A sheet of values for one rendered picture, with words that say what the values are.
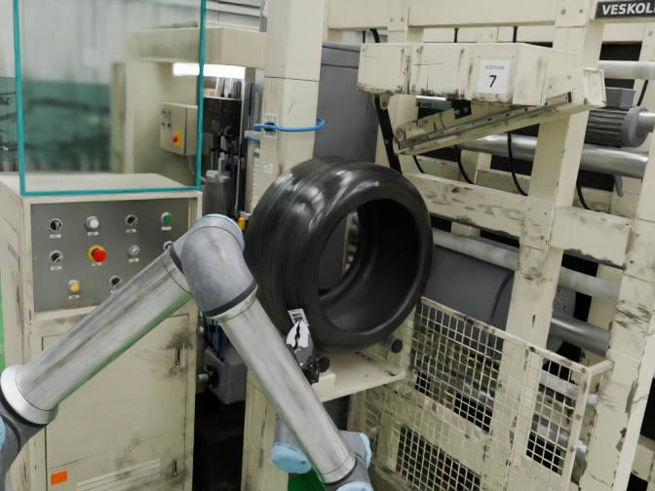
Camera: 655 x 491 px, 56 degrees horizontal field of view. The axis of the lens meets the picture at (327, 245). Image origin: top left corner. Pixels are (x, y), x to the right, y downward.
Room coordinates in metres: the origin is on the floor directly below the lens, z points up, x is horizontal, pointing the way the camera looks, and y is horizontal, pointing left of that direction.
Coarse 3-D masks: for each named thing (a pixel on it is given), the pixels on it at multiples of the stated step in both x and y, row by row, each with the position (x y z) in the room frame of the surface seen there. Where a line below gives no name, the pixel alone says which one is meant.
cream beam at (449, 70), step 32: (384, 64) 1.94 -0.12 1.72; (416, 64) 1.84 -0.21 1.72; (448, 64) 1.74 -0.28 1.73; (480, 64) 1.66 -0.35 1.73; (512, 64) 1.58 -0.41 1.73; (544, 64) 1.64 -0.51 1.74; (448, 96) 1.73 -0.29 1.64; (480, 96) 1.65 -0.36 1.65; (512, 96) 1.57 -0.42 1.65; (544, 96) 1.64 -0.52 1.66
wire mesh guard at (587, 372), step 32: (384, 352) 2.05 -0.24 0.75; (416, 352) 1.93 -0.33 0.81; (512, 352) 1.65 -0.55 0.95; (544, 352) 1.56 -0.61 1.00; (416, 384) 1.92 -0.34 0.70; (448, 384) 1.82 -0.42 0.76; (480, 384) 1.72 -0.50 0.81; (544, 384) 1.56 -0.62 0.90; (352, 416) 2.16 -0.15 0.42; (544, 416) 1.55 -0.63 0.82; (576, 416) 1.47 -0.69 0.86; (448, 448) 1.79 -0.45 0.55; (544, 448) 1.53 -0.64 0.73; (448, 480) 1.77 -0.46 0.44; (512, 480) 1.60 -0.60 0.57; (544, 480) 1.52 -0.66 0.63
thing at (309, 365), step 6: (300, 354) 1.43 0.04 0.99; (306, 354) 1.42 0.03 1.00; (300, 360) 1.41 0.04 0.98; (306, 360) 1.40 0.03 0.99; (312, 360) 1.45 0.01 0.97; (300, 366) 1.40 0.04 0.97; (306, 366) 1.40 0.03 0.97; (312, 366) 1.44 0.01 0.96; (318, 366) 1.46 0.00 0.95; (306, 372) 1.40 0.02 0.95; (312, 372) 1.41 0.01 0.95; (318, 372) 1.45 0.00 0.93; (306, 378) 1.42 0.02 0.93; (312, 378) 1.42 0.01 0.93; (318, 378) 1.44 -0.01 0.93; (312, 384) 1.43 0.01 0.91
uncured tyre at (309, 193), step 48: (288, 192) 1.64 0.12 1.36; (336, 192) 1.58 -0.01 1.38; (384, 192) 1.66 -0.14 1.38; (288, 240) 1.53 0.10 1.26; (384, 240) 1.99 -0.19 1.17; (432, 240) 1.80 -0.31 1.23; (288, 288) 1.51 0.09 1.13; (336, 288) 1.93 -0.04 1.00; (384, 288) 1.92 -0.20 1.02; (336, 336) 1.59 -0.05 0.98; (384, 336) 1.70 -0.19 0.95
